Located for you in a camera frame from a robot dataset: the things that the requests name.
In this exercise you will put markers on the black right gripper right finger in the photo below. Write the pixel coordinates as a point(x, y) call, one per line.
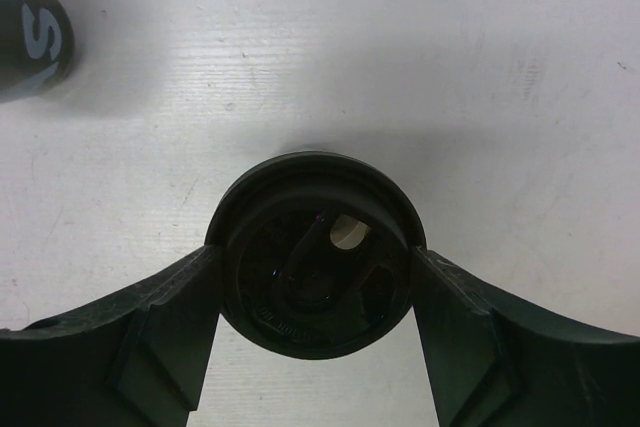
point(495, 359)

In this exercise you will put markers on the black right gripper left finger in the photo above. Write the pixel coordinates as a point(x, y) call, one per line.
point(136, 357)

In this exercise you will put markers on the stack of dark paper cups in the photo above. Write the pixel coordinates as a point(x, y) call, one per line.
point(37, 47)

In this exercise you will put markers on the black plastic cup lid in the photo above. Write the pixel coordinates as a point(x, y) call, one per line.
point(316, 254)

